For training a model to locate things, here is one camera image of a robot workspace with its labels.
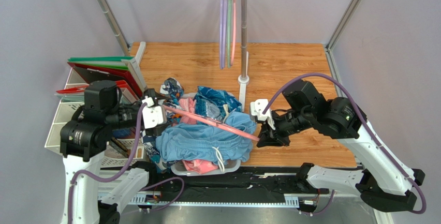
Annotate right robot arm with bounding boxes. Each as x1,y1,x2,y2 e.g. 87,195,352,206
250,80,425,213

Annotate pink hanger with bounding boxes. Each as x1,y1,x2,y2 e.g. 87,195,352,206
162,105,259,141
230,0,237,67

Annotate purple hanger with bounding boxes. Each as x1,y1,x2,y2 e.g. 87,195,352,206
224,0,228,59
219,0,225,69

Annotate green folder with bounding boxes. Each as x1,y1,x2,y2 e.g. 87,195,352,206
67,56,139,70

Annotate books in organizer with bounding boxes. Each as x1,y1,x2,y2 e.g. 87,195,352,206
105,128,136,159

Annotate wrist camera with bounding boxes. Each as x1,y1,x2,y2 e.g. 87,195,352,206
142,97,167,129
249,99,275,130

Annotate light blue shorts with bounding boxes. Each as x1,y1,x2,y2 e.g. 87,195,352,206
155,115,253,163

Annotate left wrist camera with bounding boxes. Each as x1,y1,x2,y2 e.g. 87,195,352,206
142,97,167,129

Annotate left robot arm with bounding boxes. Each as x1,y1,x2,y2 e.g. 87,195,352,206
60,80,168,223

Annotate colorful patterned shorts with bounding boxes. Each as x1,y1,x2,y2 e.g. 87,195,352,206
142,78,184,173

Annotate dark blue patterned shorts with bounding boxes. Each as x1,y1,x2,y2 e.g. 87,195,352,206
193,86,243,121

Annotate purple cable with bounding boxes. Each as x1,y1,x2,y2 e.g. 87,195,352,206
67,101,149,224
261,72,427,215

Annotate pink garment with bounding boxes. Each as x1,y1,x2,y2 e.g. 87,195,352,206
179,98,197,125

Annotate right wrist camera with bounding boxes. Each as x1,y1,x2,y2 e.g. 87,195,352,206
249,99,275,130

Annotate red folder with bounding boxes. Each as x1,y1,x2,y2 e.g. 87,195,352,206
67,62,144,98

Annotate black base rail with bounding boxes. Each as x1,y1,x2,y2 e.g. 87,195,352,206
82,164,345,214

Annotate white file organizer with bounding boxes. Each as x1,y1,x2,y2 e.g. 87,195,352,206
44,56,147,154

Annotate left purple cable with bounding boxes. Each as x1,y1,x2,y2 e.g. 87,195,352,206
67,101,149,224

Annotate white laundry basket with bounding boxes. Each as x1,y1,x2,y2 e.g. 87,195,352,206
171,93,241,176

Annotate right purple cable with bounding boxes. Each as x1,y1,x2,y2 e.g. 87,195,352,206
261,72,427,215

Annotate metal clothes rack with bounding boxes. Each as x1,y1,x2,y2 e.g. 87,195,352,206
97,0,250,107

